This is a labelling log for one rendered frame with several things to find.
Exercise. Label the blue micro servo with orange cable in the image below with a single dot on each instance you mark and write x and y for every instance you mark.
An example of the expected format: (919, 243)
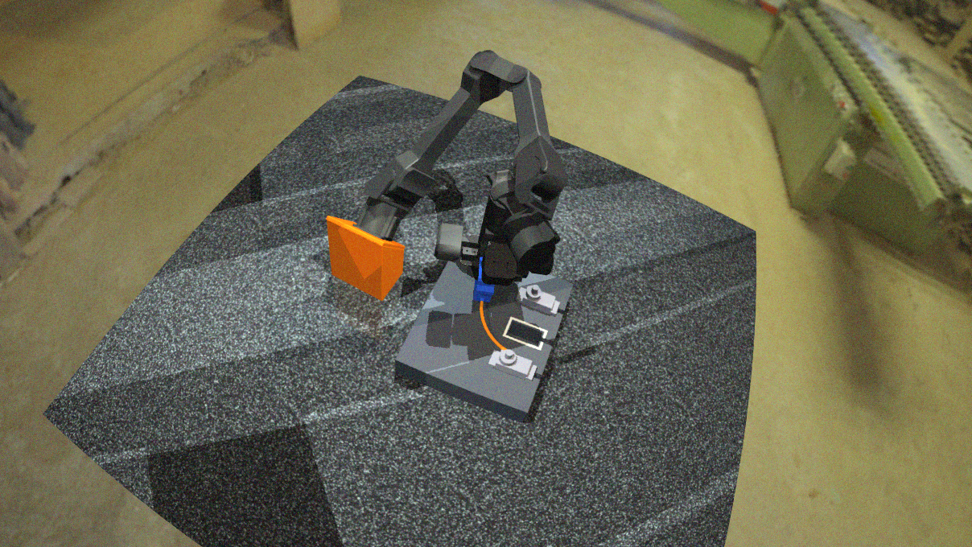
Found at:
(483, 293)

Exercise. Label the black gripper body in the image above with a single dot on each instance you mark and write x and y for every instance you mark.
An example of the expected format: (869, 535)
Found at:
(450, 241)

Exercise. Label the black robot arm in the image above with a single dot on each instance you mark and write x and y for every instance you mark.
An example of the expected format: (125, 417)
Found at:
(537, 167)

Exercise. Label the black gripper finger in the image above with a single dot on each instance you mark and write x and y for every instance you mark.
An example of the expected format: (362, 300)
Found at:
(475, 265)

